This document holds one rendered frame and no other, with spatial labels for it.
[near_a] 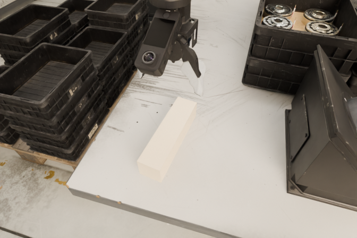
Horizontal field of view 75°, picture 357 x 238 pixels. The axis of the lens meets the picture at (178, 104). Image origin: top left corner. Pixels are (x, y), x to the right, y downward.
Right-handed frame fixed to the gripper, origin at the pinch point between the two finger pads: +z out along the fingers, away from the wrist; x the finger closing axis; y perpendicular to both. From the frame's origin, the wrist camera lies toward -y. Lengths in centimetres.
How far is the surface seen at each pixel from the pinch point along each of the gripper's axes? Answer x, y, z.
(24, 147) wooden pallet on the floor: 91, -2, 76
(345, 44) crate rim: -35.9, 33.1, -1.5
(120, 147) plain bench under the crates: 11.8, -7.5, 20.0
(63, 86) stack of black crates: 59, 15, 32
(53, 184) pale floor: 71, -9, 90
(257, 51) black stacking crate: -14.8, 32.3, 5.6
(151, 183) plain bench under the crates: -0.8, -13.2, 20.0
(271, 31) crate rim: -17.0, 31.3, -2.1
